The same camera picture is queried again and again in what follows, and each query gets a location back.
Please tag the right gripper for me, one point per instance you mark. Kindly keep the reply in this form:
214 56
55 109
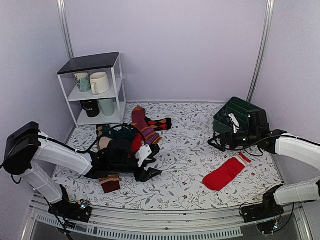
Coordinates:
224 136

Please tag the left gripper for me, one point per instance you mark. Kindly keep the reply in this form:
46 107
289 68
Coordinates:
145 175

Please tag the green divided organizer bin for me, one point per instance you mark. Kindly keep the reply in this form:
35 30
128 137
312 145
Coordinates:
239 108

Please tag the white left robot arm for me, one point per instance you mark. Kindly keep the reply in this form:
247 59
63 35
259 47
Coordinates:
28 145

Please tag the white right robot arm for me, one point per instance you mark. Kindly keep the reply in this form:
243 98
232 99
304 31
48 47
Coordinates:
297 158

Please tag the red sock in pile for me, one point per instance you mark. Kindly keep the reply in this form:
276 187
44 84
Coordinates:
137 143

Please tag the dark teal sock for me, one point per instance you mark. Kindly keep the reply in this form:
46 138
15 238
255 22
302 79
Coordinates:
120 131

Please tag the beige brown striped sock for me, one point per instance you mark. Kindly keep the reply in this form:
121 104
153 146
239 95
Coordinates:
112 182

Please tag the maroon purple striped sock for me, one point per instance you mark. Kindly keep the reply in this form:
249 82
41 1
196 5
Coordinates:
138 121

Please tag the pale green mug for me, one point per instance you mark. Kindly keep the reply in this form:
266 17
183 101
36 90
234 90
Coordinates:
107 106

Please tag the red black argyle sock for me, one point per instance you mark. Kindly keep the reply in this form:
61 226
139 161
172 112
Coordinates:
160 124

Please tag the black mug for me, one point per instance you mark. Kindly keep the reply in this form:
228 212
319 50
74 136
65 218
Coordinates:
91 108

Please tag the red sock with white cuff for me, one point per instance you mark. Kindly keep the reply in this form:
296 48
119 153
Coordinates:
221 177

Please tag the white shelf with black top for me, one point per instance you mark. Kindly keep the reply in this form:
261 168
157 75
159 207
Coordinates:
104 62

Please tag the cream white mug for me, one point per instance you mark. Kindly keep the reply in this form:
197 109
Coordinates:
99 83

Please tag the floral white table mat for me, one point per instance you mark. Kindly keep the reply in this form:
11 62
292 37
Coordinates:
185 158

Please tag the teal patterned mug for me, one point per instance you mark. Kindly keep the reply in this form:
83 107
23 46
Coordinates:
82 80

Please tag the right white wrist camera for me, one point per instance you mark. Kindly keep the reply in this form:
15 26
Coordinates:
235 123

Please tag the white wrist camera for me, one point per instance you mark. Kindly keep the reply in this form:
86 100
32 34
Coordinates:
142 154
235 123

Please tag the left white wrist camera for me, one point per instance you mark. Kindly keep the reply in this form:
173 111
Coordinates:
142 154

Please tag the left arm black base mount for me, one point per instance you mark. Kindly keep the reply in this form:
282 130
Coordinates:
78 211

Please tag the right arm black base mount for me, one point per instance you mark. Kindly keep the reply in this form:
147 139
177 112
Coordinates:
256 212

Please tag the right aluminium corner post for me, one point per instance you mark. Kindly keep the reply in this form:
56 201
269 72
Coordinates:
262 49

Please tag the aluminium corner post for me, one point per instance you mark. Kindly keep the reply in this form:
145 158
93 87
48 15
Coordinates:
262 49
65 28

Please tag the left aluminium corner post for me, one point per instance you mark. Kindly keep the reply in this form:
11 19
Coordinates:
65 28

